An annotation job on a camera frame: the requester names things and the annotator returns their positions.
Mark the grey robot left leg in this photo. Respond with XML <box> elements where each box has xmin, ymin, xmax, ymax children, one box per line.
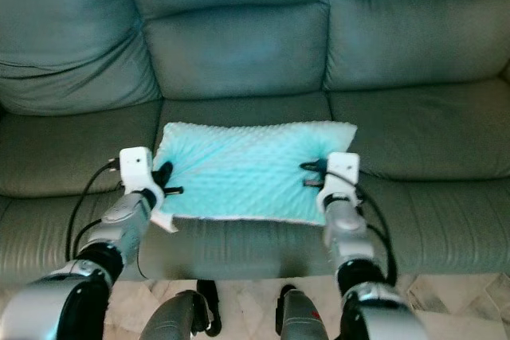
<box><xmin>139</xmin><ymin>279</ymin><xmax>222</xmax><ymax>340</ymax></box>

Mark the grey robot right leg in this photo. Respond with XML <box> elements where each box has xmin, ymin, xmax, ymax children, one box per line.
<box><xmin>275</xmin><ymin>284</ymin><xmax>335</xmax><ymax>340</ymax></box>

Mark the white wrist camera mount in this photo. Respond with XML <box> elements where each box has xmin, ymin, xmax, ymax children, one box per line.
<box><xmin>119</xmin><ymin>147</ymin><xmax>178</xmax><ymax>234</ymax></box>
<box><xmin>315</xmin><ymin>152</ymin><xmax>361</xmax><ymax>213</ymax></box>

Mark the grey robot leg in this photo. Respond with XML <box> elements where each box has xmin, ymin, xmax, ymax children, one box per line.
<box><xmin>139</xmin><ymin>279</ymin><xmax>222</xmax><ymax>340</ymax></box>
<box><xmin>275</xmin><ymin>284</ymin><xmax>335</xmax><ymax>340</ymax></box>

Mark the teal dotted pillow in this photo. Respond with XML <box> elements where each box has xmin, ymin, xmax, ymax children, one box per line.
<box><xmin>151</xmin><ymin>121</ymin><xmax>358</xmax><ymax>226</ymax></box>

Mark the grey-green leather sofa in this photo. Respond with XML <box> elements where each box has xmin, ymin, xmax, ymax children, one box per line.
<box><xmin>0</xmin><ymin>0</ymin><xmax>510</xmax><ymax>282</ymax></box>

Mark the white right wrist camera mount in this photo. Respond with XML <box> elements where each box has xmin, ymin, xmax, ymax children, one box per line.
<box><xmin>315</xmin><ymin>152</ymin><xmax>361</xmax><ymax>213</ymax></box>

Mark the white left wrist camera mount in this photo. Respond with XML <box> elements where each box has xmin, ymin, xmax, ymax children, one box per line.
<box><xmin>119</xmin><ymin>147</ymin><xmax>178</xmax><ymax>234</ymax></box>

